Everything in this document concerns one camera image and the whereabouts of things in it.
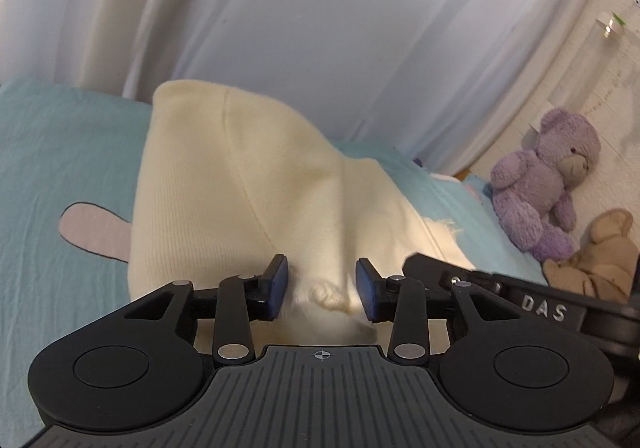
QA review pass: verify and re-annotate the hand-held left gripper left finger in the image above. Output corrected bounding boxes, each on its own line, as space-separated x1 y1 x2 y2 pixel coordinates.
122 254 290 363

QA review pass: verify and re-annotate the cream knit sweater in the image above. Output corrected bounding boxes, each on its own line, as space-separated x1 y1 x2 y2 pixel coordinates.
127 80 476 346

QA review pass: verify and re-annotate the clear plastic container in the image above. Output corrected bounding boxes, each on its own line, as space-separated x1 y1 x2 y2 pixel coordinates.
595 12 629 42

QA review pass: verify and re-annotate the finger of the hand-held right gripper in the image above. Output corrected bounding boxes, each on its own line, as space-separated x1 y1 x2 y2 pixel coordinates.
401 253 503 301

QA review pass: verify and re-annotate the white curtain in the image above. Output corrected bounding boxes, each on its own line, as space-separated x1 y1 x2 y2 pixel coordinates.
0 0 640 176

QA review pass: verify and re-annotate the brown plush toy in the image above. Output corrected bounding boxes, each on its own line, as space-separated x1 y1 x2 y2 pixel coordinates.
542 208 640 305

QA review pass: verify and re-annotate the blue mushroom print bed sheet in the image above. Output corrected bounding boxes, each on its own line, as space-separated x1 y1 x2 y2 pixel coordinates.
0 75 548 448

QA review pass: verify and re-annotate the purple teddy bear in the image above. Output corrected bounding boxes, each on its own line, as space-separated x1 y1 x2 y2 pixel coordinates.
490 107 602 263

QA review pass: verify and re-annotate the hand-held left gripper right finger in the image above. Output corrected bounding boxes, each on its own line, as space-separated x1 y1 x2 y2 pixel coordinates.
354 258 507 363

